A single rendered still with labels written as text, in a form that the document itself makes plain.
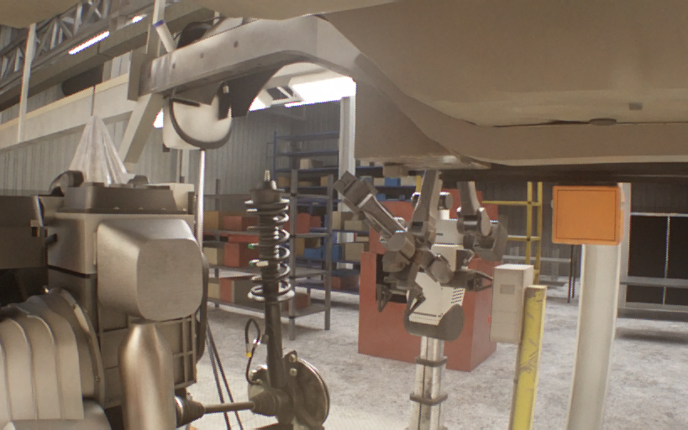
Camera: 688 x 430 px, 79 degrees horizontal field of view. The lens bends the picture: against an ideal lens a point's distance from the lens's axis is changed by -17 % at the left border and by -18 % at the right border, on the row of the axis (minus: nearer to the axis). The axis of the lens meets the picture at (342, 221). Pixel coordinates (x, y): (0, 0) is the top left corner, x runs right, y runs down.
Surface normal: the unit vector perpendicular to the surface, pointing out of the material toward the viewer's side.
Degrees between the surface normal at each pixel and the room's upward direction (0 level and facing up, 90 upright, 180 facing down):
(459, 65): 107
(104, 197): 83
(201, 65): 90
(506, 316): 90
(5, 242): 90
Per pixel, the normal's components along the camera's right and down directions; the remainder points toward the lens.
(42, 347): 0.64, -0.22
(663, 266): -0.55, 0.00
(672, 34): -0.54, 0.29
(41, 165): 0.83, 0.03
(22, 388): 0.67, 0.03
